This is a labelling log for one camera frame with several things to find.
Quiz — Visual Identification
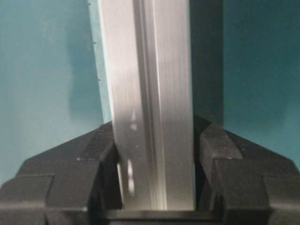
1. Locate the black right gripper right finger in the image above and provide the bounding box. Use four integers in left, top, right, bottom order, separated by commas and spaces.
192, 114, 300, 225

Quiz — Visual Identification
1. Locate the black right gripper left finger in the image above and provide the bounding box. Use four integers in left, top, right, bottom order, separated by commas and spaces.
0, 122, 123, 225

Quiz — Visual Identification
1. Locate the silver aluminium rail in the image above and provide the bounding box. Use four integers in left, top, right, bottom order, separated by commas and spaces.
98, 0, 195, 211

